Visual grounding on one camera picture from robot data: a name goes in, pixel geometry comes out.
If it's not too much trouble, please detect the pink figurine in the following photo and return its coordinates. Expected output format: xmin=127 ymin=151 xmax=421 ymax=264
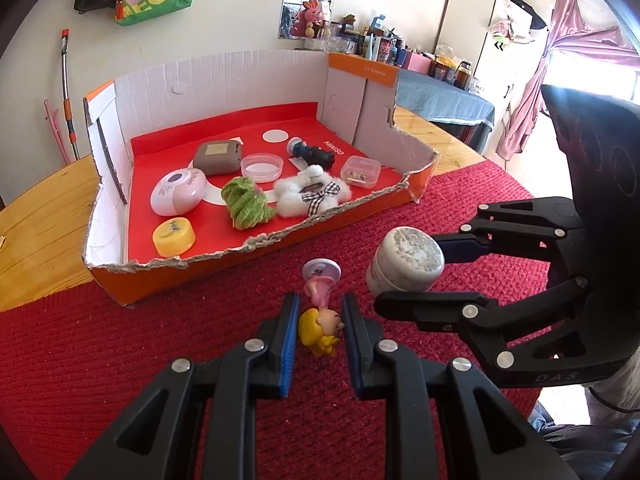
xmin=302 ymin=258 xmax=342 ymax=309

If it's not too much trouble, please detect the yellow duck figurine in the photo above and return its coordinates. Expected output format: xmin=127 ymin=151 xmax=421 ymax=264
xmin=297 ymin=308 xmax=344 ymax=356

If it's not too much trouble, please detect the white round cream jar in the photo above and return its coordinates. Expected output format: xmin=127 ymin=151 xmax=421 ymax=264
xmin=366 ymin=226 xmax=445 ymax=297

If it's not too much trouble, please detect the white fluffy star hairclip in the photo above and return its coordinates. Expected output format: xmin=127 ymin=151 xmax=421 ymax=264
xmin=273 ymin=165 xmax=352 ymax=218

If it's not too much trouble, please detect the small clear plastic box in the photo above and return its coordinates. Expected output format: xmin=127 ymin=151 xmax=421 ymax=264
xmin=340 ymin=155 xmax=382 ymax=188

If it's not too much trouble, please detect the black mouse figurine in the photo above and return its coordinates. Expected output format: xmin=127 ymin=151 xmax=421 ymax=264
xmin=286 ymin=136 xmax=335 ymax=171

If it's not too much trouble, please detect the clear round lid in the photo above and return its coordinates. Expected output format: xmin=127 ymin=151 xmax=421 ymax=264
xmin=241 ymin=153 xmax=283 ymax=183

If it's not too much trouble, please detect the grey square case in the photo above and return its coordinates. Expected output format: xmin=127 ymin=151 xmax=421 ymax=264
xmin=193 ymin=140 xmax=242 ymax=177

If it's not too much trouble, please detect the pink My Melody case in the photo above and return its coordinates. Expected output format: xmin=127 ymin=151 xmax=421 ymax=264
xmin=150 ymin=168 xmax=207 ymax=217

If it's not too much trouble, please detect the blue covered side table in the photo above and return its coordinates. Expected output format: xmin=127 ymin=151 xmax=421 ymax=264
xmin=396 ymin=70 xmax=495 ymax=154

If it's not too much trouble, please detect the pink storage box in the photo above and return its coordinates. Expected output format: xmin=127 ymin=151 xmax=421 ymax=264
xmin=402 ymin=52 xmax=433 ymax=75

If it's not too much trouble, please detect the orange white cardboard box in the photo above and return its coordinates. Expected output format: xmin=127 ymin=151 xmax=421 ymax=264
xmin=82 ymin=50 xmax=438 ymax=306

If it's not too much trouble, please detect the white wardrobe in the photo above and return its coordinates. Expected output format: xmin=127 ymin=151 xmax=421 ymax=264
xmin=434 ymin=0 xmax=549 ymax=126

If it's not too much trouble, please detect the pink curtain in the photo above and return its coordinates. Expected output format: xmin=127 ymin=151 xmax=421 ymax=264
xmin=496 ymin=0 xmax=639 ymax=162

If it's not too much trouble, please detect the pink rabbit plush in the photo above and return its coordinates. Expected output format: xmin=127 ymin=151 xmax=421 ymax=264
xmin=290 ymin=0 xmax=324 ymax=38

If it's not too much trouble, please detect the pink hanger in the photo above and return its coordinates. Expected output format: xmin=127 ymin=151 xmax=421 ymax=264
xmin=43 ymin=100 xmax=70 ymax=166

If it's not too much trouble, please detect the orange silver mop handle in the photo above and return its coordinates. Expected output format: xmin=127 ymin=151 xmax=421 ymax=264
xmin=61 ymin=28 xmax=80 ymax=160

